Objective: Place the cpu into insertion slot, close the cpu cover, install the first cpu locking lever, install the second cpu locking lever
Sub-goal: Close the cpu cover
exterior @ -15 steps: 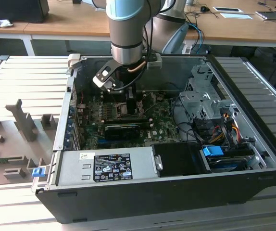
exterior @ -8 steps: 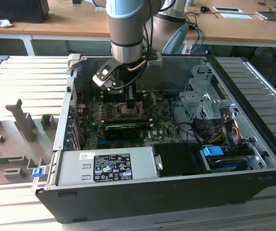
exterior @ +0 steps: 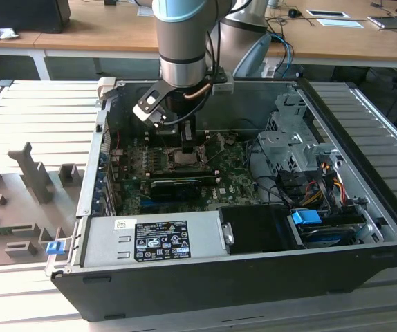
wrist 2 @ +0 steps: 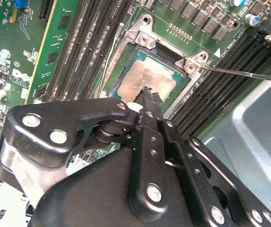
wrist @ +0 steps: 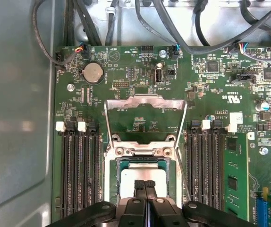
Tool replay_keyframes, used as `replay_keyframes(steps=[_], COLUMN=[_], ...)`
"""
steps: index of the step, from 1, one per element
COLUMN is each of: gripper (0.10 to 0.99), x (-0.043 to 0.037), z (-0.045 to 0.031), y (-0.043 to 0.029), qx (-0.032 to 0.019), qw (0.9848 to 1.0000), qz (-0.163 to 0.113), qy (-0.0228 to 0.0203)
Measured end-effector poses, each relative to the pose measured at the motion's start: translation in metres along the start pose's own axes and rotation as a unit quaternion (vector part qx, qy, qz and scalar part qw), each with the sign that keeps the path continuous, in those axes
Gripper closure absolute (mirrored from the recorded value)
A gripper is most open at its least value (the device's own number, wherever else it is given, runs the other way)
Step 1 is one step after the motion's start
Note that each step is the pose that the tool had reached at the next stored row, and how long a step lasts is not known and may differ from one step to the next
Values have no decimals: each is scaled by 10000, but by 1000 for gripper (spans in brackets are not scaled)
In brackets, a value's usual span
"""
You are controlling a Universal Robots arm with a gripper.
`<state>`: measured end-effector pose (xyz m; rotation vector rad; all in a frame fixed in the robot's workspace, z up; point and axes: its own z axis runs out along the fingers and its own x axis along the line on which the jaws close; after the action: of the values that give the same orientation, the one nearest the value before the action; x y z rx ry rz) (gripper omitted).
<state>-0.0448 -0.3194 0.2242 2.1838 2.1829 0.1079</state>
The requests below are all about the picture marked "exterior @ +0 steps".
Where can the RAM slot with white clips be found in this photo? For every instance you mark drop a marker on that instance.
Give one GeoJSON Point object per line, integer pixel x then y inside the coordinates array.
{"type": "Point", "coordinates": [216, 180]}
{"type": "Point", "coordinates": [172, 135]}
{"type": "Point", "coordinates": [184, 176]}
{"type": "Point", "coordinates": [172, 140]}

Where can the CPU socket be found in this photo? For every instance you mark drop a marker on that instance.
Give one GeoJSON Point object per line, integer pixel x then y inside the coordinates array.
{"type": "Point", "coordinates": [167, 162]}

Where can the silver coin battery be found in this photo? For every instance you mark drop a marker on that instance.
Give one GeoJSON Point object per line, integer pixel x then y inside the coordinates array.
{"type": "Point", "coordinates": [230, 141]}

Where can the beige plastic latch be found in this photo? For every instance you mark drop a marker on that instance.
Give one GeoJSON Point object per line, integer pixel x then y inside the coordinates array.
{"type": "Point", "coordinates": [104, 86]}

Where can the green motherboard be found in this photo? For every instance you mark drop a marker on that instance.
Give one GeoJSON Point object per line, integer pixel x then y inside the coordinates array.
{"type": "Point", "coordinates": [233, 173]}

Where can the white plug adapter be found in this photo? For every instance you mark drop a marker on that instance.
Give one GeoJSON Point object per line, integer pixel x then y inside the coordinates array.
{"type": "Point", "coordinates": [269, 71]}

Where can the wooden desk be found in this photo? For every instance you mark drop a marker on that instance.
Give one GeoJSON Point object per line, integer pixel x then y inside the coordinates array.
{"type": "Point", "coordinates": [115, 31]}
{"type": "Point", "coordinates": [25, 39]}

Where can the silver metal drive cage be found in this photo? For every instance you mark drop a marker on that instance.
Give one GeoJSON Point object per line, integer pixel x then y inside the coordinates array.
{"type": "Point", "coordinates": [288, 145]}

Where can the small black box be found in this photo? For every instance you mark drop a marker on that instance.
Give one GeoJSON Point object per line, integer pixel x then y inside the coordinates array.
{"type": "Point", "coordinates": [110, 2]}

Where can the white cup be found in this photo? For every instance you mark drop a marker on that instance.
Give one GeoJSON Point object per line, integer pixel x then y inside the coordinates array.
{"type": "Point", "coordinates": [274, 3]}

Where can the black power connectors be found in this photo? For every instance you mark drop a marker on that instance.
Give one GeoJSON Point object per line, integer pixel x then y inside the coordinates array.
{"type": "Point", "coordinates": [290, 186]}

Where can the black computer mouse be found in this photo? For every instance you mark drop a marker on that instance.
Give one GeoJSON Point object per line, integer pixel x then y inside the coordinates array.
{"type": "Point", "coordinates": [293, 13]}

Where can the silver power supply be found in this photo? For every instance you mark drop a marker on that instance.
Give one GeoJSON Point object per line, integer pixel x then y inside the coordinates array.
{"type": "Point", "coordinates": [108, 242]}

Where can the grey brown parts rack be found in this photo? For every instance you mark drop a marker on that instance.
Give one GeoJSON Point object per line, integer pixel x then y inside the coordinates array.
{"type": "Point", "coordinates": [36, 180]}

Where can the blue disk carrier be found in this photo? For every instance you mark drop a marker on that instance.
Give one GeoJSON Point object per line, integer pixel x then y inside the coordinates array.
{"type": "Point", "coordinates": [305, 219]}

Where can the black computer box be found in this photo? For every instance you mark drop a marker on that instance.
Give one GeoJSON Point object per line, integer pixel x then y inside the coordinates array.
{"type": "Point", "coordinates": [22, 15]}

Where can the black PC case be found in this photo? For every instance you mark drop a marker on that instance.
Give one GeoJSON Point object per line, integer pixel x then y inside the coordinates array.
{"type": "Point", "coordinates": [219, 287]}

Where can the blue plastic latch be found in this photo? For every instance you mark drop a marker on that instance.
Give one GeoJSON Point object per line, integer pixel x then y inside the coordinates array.
{"type": "Point", "coordinates": [55, 248]}

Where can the hard disk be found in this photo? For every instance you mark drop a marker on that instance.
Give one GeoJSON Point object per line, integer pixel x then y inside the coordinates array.
{"type": "Point", "coordinates": [326, 237]}

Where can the green RAM stick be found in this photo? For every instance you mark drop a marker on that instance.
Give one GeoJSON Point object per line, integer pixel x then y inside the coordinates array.
{"type": "Point", "coordinates": [5, 230]}

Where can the grey laptop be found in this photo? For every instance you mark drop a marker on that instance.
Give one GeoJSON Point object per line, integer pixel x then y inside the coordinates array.
{"type": "Point", "coordinates": [392, 22]}

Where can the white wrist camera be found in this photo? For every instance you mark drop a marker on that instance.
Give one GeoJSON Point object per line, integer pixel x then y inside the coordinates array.
{"type": "Point", "coordinates": [143, 112]}

